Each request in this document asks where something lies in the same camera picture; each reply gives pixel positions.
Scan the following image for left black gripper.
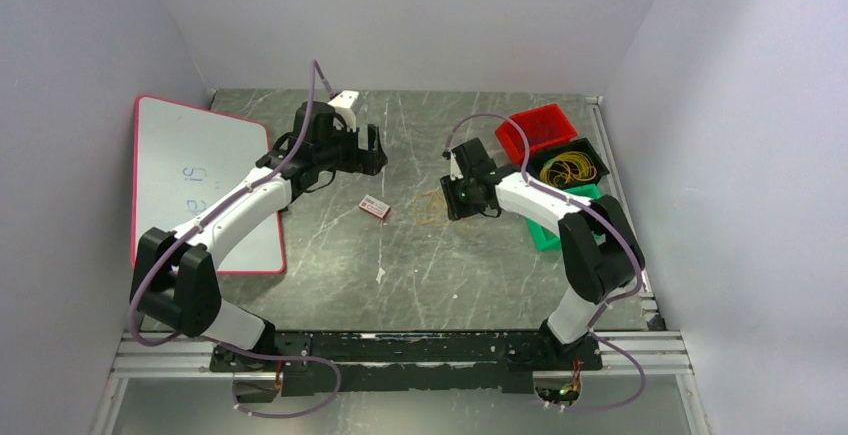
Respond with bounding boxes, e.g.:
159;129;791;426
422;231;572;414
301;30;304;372
315;119;387;175

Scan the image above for orange yellow cables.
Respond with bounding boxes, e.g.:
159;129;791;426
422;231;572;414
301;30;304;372
410;190;453;228

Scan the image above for purple cable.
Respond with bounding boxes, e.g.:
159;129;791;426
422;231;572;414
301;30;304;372
516;117;564;148

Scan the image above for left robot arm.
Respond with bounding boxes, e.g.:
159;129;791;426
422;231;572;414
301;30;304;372
128;90;388;371

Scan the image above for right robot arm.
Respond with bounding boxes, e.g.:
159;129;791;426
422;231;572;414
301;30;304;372
440;138;645;369

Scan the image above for small red white box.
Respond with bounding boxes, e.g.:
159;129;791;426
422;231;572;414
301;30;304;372
358;195;391;220

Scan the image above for green plastic bin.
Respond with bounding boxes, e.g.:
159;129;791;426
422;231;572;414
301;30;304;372
525;184;601;252

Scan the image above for red plastic bin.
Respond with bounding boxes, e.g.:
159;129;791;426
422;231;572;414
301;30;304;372
495;104;578;164

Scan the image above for black plastic bin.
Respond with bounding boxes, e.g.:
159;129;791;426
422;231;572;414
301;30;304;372
528;138;610;189

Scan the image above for white board pink rim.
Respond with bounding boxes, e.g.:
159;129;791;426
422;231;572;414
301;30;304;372
131;96;271;246

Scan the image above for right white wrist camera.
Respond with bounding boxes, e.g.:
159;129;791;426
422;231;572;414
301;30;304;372
442;148;464;181

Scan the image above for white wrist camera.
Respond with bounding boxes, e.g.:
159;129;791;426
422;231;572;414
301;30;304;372
328;90;361;132
442;148;464;181

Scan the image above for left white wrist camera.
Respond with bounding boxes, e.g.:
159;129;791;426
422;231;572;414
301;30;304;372
328;90;361;132

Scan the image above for yellow cable coil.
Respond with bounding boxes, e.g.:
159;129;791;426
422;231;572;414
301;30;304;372
539;150;599;189

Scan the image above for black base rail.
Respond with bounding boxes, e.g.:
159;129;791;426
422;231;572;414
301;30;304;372
209;329;602;397

